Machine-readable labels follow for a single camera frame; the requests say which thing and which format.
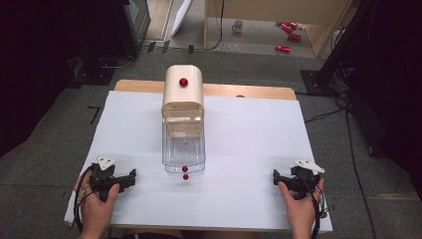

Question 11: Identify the light wooden shelf frame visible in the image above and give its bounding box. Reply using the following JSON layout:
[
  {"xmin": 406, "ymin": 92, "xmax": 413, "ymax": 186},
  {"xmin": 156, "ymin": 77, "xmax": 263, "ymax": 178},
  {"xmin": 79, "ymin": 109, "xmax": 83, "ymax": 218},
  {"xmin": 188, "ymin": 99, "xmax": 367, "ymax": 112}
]
[{"xmin": 203, "ymin": 0, "xmax": 353, "ymax": 58}]

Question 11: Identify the cream cabinet with clear drawers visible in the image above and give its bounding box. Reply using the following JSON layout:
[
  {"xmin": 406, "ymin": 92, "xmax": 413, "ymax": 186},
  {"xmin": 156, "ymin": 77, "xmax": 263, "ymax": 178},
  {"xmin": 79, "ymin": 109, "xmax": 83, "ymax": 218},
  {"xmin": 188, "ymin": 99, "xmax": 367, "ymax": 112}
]
[{"xmin": 160, "ymin": 64, "xmax": 207, "ymax": 182}]

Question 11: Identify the black stand with base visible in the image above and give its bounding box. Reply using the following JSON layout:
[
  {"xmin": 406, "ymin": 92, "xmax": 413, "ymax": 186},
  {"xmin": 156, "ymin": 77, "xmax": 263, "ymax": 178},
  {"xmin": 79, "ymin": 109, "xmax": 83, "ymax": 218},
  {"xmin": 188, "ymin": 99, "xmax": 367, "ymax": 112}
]
[{"xmin": 300, "ymin": 0, "xmax": 379, "ymax": 98}]

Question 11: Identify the wooden table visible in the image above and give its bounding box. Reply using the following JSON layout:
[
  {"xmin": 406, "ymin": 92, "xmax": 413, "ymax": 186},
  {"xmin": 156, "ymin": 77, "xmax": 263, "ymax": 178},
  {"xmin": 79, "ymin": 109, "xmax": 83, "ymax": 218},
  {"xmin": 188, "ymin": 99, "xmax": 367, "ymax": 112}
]
[{"xmin": 113, "ymin": 79, "xmax": 298, "ymax": 102}]

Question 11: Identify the person's right hand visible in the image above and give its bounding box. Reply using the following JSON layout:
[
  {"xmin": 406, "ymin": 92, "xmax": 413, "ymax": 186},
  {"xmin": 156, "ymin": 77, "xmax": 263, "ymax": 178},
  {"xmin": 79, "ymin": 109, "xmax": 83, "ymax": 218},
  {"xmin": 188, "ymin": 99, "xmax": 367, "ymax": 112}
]
[{"xmin": 278, "ymin": 178, "xmax": 324, "ymax": 239}]

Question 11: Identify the black floor cable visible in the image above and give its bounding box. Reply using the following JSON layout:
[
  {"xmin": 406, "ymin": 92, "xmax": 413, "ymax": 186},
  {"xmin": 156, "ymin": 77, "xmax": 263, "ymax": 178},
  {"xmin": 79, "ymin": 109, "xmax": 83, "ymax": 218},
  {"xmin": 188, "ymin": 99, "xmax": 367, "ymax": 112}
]
[{"xmin": 304, "ymin": 96, "xmax": 378, "ymax": 239}]

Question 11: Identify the black cabinet with screen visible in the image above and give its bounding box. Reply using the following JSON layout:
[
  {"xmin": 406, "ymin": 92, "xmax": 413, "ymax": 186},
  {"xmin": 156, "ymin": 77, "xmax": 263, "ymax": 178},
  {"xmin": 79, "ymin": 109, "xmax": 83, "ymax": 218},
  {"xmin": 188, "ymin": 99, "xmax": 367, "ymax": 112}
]
[{"xmin": 110, "ymin": 0, "xmax": 152, "ymax": 58}]

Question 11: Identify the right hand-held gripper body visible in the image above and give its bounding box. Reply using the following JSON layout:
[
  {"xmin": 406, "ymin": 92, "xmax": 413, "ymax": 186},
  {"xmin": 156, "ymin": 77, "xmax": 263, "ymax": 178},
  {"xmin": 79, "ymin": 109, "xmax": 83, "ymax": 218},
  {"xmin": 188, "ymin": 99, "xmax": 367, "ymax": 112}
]
[{"xmin": 289, "ymin": 158, "xmax": 325, "ymax": 201}]

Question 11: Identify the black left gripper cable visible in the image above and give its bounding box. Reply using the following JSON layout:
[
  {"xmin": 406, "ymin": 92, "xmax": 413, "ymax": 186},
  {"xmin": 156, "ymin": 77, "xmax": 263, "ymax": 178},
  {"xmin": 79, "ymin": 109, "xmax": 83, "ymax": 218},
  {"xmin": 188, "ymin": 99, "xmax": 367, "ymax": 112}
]
[{"xmin": 73, "ymin": 164, "xmax": 96, "ymax": 234}]

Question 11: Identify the white table board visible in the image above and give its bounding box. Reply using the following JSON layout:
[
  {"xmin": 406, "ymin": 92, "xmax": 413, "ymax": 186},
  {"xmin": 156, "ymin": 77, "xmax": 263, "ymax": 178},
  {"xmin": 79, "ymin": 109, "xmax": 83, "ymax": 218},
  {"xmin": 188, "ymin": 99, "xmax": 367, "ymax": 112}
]
[{"xmin": 64, "ymin": 90, "xmax": 334, "ymax": 233}]

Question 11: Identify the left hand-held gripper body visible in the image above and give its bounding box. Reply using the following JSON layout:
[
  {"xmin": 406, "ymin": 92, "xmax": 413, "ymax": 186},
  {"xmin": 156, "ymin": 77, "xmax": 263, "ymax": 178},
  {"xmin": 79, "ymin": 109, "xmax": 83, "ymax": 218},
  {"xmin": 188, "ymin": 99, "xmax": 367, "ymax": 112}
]
[{"xmin": 88, "ymin": 155, "xmax": 125, "ymax": 203}]

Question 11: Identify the white leaning panel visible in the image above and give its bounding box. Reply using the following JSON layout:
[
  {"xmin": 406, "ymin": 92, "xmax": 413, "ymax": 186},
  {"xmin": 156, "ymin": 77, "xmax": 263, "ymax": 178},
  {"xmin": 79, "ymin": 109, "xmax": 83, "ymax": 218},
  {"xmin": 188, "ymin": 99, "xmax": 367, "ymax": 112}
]
[{"xmin": 170, "ymin": 0, "xmax": 193, "ymax": 38}]

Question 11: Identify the grey mug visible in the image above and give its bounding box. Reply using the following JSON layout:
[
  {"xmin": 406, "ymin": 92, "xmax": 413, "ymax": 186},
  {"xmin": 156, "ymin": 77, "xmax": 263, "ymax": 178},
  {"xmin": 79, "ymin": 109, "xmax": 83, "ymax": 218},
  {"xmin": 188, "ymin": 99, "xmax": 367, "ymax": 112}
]
[{"xmin": 231, "ymin": 19, "xmax": 245, "ymax": 34}]

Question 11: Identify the person's left hand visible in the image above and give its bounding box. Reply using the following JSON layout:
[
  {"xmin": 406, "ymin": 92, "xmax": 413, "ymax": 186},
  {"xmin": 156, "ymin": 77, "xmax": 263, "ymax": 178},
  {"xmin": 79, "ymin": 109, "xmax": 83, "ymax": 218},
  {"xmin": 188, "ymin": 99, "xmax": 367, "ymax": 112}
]
[{"xmin": 76, "ymin": 171, "xmax": 120, "ymax": 239}]

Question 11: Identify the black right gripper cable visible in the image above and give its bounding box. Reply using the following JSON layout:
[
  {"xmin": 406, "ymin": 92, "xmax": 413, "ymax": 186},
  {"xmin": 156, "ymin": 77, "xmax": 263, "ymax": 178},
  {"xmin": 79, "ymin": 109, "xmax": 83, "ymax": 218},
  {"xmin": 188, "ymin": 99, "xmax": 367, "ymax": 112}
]
[{"xmin": 298, "ymin": 170, "xmax": 330, "ymax": 239}]

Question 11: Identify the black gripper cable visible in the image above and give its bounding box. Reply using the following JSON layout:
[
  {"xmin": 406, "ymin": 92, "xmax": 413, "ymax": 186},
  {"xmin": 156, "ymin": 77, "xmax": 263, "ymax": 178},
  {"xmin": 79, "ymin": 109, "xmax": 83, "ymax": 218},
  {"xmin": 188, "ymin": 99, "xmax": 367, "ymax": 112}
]
[
  {"xmin": 298, "ymin": 170, "xmax": 330, "ymax": 239},
  {"xmin": 73, "ymin": 164, "xmax": 96, "ymax": 234}
]

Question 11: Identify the black hanging cable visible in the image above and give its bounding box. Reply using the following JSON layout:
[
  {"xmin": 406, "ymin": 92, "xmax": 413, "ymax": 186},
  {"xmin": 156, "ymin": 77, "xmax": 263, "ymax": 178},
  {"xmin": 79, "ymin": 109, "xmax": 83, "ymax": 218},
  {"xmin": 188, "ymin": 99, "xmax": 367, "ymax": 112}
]
[{"xmin": 193, "ymin": 0, "xmax": 226, "ymax": 53}]

